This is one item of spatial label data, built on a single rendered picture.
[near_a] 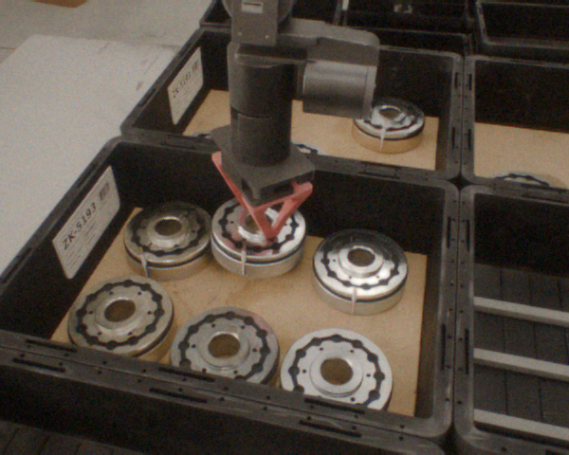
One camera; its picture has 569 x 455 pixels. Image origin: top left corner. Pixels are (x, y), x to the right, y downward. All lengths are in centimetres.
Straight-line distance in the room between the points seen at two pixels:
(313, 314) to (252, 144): 20
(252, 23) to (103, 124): 74
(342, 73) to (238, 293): 28
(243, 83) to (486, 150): 48
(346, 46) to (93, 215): 34
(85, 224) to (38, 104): 65
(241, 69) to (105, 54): 96
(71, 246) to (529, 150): 63
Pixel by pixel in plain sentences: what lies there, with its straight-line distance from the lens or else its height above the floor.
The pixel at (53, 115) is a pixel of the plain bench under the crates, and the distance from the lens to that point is 124.
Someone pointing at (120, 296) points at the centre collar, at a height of 87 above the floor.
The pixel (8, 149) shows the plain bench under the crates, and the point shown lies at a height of 70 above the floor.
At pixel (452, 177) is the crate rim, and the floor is 93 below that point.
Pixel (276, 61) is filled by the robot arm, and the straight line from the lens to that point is 49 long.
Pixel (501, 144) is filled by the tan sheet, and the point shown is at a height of 83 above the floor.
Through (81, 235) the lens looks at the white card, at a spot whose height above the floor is 89.
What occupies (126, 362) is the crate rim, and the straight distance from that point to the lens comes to 48.
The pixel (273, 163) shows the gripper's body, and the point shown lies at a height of 99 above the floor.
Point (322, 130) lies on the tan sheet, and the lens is 88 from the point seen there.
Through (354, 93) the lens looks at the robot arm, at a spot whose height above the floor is 108.
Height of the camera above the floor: 132
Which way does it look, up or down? 43 degrees down
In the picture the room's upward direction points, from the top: straight up
